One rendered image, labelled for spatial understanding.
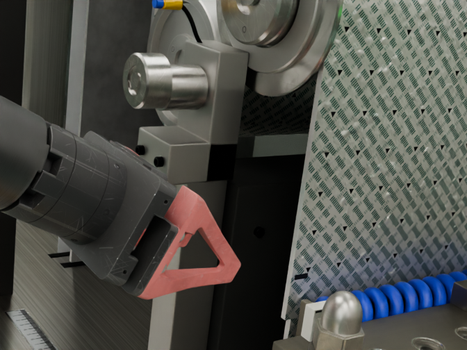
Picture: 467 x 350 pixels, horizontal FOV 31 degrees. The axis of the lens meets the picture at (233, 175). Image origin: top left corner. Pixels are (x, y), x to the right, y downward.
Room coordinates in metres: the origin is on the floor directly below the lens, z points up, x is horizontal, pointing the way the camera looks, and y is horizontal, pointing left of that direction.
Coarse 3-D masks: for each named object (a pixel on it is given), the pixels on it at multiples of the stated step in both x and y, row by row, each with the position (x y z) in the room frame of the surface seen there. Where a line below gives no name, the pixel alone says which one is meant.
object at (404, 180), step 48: (336, 96) 0.56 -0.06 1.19; (384, 96) 0.59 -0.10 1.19; (432, 96) 0.62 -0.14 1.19; (336, 144) 0.57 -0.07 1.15; (384, 144) 0.60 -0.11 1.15; (432, 144) 0.63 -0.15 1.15; (336, 192) 0.57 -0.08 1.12; (384, 192) 0.60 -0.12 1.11; (432, 192) 0.63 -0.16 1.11; (336, 240) 0.58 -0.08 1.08; (384, 240) 0.61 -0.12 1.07; (432, 240) 0.64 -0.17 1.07; (288, 288) 0.56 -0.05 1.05; (336, 288) 0.58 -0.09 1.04
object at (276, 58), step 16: (304, 0) 0.57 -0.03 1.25; (320, 0) 0.56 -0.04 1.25; (304, 16) 0.56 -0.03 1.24; (288, 32) 0.58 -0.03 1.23; (304, 32) 0.56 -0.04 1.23; (240, 48) 0.62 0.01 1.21; (256, 48) 0.60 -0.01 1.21; (272, 48) 0.59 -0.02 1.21; (288, 48) 0.57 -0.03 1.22; (304, 48) 0.56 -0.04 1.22; (256, 64) 0.60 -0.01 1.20; (272, 64) 0.59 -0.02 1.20; (288, 64) 0.57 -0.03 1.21
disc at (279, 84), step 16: (336, 0) 0.55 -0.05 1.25; (320, 16) 0.56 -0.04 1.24; (336, 16) 0.55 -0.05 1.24; (224, 32) 0.65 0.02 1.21; (320, 32) 0.55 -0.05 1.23; (336, 32) 0.55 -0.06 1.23; (320, 48) 0.55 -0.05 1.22; (304, 64) 0.56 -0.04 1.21; (320, 64) 0.55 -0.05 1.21; (256, 80) 0.61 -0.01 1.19; (272, 80) 0.59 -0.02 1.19; (288, 80) 0.58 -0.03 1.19; (304, 80) 0.56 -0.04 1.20; (272, 96) 0.59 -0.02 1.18
